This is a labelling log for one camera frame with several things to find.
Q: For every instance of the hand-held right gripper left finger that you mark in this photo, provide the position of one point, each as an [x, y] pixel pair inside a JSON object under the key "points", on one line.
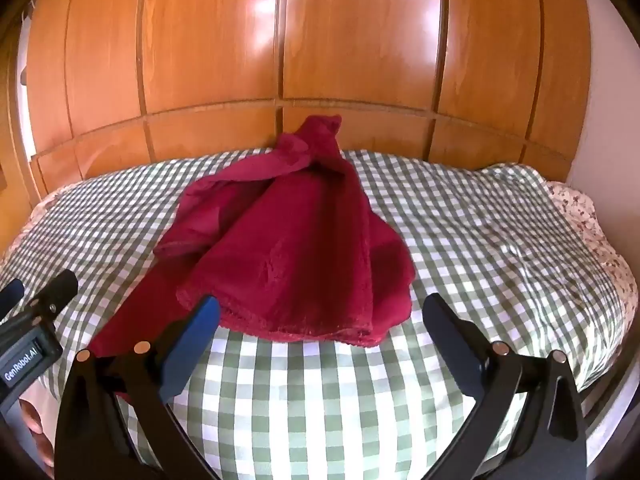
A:
{"points": [[189, 352]]}

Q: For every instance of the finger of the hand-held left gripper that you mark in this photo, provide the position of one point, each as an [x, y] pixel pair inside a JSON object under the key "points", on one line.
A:
{"points": [[10, 294], [59, 287]]}

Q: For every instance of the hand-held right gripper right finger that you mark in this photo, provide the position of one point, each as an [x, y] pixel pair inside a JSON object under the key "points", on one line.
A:
{"points": [[450, 345]]}

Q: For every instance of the red garment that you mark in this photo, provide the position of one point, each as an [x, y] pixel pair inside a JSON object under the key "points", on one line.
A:
{"points": [[300, 260]]}

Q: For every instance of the person's left hand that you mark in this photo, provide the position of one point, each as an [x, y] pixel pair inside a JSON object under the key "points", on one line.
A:
{"points": [[36, 430]]}

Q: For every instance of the green checked bed sheet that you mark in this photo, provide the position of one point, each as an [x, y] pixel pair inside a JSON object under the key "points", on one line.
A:
{"points": [[500, 240]]}

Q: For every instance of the wooden wardrobe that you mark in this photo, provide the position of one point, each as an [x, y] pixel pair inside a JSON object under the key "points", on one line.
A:
{"points": [[350, 35]]}

